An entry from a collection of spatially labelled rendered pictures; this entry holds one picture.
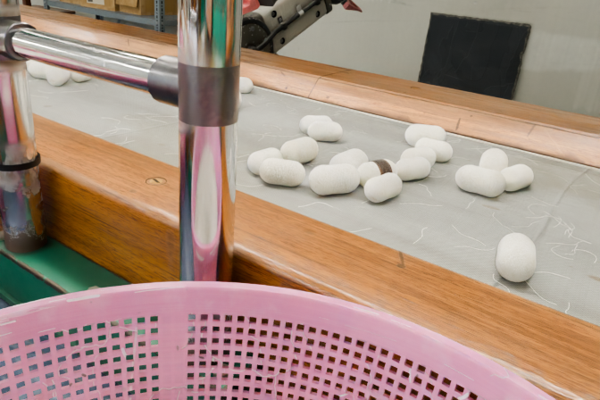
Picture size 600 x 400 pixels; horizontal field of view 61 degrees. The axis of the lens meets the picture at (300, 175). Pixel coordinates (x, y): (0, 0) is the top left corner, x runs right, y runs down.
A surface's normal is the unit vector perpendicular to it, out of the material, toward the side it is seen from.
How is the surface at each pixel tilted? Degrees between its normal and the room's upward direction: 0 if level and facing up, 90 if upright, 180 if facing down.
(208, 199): 90
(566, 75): 90
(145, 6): 90
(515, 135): 45
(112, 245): 90
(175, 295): 75
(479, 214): 0
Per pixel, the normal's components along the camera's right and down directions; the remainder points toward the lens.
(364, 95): -0.33, -0.46
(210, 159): 0.19, 0.39
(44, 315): 0.53, 0.11
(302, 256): 0.08, -0.92
